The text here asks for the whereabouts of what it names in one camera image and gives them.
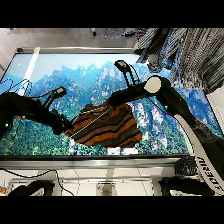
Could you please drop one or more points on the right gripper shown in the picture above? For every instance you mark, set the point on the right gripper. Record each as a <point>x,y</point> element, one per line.
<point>119,97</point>

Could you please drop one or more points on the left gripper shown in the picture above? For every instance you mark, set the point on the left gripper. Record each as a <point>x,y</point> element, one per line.
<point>62,125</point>

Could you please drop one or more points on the orange brown striped garment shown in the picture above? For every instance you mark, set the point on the orange brown striped garment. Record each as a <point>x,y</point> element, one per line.
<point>106,128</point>

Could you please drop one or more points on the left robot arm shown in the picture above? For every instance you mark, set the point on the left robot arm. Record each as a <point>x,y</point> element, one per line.
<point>23,108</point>

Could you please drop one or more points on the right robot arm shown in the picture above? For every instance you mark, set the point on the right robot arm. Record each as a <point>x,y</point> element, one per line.
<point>186,110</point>

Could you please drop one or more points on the heap of striped clothes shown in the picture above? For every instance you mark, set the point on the heap of striped clothes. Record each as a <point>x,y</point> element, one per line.
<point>196,56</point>

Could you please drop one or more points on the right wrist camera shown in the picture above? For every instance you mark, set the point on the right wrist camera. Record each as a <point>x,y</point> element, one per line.
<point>125,70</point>

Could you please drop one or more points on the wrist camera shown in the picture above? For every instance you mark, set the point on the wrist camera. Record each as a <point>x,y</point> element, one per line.
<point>57,92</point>
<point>125,70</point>

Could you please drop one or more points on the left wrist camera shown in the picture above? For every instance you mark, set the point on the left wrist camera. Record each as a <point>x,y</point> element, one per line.
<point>57,92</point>

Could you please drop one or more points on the silver frame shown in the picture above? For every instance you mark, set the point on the silver frame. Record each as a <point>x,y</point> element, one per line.
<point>100,163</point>

